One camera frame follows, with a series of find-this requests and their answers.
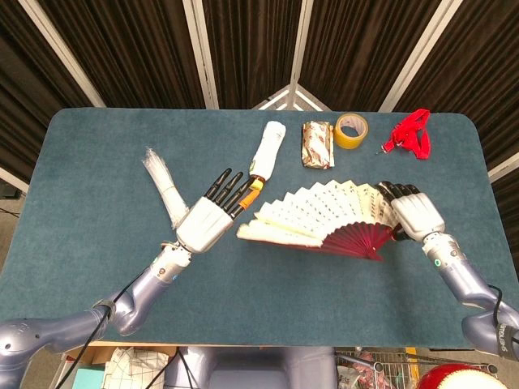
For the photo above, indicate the red ribbed paper folding fan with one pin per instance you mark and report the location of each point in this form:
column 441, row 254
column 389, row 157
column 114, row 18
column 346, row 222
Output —
column 316, row 210

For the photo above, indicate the white checkered cloth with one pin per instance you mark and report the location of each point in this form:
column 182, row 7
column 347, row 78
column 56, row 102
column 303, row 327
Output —
column 134, row 368

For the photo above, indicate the foil snack packet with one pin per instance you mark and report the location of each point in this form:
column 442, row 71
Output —
column 317, row 146

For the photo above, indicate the yellow packing tape roll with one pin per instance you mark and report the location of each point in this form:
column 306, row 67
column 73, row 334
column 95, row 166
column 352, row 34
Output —
column 348, row 142

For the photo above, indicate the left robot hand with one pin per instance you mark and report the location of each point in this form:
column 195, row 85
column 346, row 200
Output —
column 202, row 223

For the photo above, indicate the dark brown pleated curtain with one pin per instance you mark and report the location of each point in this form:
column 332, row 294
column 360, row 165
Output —
column 251, row 48

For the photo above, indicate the red and white ball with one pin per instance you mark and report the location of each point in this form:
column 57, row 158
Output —
column 450, row 379

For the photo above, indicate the grey purple robot torso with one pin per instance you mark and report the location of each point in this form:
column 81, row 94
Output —
column 251, row 368

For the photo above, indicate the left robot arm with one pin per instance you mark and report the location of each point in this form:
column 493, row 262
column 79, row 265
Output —
column 48, row 334

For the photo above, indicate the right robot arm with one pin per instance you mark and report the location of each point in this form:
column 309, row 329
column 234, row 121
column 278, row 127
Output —
column 458, row 275

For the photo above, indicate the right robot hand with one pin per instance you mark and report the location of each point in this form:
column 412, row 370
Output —
column 417, row 215

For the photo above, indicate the blue felt table cover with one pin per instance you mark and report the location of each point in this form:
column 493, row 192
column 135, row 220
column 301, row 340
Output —
column 263, row 300

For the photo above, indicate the white labelled bottle yellow cap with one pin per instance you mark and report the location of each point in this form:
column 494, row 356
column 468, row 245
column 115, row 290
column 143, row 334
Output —
column 269, row 146

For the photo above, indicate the cardboard box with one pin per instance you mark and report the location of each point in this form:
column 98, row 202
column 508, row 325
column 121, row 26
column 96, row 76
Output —
column 105, row 356

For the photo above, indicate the white screen frame post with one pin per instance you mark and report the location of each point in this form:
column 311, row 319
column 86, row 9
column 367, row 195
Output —
column 12, row 180
column 301, row 40
column 504, row 168
column 61, row 52
column 200, row 52
column 421, row 52

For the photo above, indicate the teal box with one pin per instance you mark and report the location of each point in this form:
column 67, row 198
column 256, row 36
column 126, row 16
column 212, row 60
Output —
column 91, row 379

